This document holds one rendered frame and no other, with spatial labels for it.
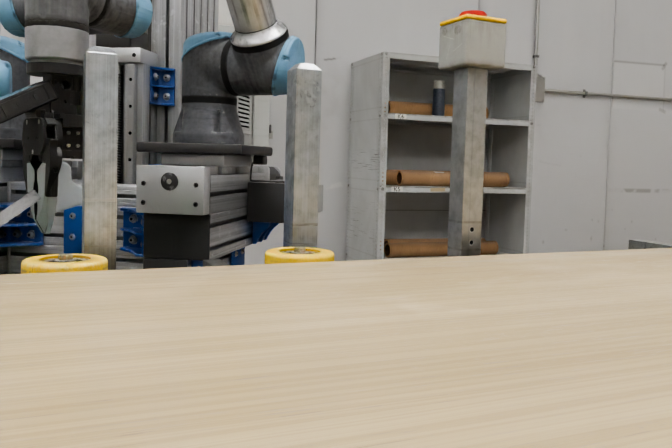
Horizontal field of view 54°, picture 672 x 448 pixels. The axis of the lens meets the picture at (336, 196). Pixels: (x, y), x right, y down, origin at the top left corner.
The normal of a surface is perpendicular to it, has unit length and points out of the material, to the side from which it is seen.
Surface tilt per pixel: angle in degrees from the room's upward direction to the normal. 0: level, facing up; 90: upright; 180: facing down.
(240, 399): 0
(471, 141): 90
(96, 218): 90
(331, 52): 90
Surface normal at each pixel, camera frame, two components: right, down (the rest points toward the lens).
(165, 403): 0.03, -1.00
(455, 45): -0.91, 0.00
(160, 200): -0.18, 0.04
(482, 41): 0.41, 0.06
